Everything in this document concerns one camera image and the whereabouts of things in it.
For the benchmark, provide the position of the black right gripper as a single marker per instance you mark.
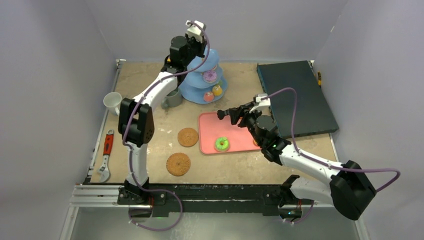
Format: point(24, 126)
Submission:
point(236, 113)

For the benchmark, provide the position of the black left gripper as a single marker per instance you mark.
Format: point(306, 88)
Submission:
point(201, 46)

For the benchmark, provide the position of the pink cupcake with cream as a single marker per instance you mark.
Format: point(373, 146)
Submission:
point(208, 97)

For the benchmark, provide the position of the green frosted donut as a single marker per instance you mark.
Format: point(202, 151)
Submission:
point(222, 144)

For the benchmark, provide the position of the yellow cupcake with cream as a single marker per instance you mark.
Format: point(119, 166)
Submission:
point(217, 90)

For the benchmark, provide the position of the purple frosted donut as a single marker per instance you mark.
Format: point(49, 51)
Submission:
point(209, 76)

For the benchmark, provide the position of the blue three-tier cake stand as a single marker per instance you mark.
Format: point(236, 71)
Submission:
point(194, 87)

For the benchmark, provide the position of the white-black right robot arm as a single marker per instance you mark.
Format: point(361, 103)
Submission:
point(342, 185)

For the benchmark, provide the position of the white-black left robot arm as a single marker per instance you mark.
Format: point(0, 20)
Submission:
point(136, 122)

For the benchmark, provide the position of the pink rectangular tray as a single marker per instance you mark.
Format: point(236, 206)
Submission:
point(210, 128)

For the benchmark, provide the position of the upper woven rattan coaster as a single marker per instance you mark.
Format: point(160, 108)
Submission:
point(187, 137)

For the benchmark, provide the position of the woven rattan coaster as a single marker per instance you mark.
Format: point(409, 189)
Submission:
point(187, 137)
point(178, 164)

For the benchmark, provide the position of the grey-green ceramic mug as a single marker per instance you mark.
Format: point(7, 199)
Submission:
point(172, 100)

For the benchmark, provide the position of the lower woven rattan coaster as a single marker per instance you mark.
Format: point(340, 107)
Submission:
point(178, 164)

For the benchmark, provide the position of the dark teal flat box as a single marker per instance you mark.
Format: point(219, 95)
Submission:
point(302, 109)

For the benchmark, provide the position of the white ceramic mug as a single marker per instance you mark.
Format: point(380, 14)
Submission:
point(112, 102)

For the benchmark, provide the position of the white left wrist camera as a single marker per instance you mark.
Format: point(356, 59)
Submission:
point(195, 29)

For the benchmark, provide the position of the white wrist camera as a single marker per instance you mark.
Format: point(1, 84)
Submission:
point(260, 101)
point(195, 29)

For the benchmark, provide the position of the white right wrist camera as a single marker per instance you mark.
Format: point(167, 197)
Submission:
point(260, 101)

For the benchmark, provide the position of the black aluminium base frame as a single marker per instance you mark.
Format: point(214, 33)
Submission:
point(265, 199)

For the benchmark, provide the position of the yellow tool at right wall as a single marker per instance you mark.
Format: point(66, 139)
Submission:
point(319, 79)

